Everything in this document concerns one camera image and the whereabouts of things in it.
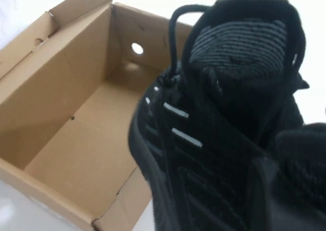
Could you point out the black knit sneaker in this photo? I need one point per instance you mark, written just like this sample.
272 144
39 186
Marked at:
216 152

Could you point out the brown cardboard shoe box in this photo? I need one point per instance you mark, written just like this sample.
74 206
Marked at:
76 139

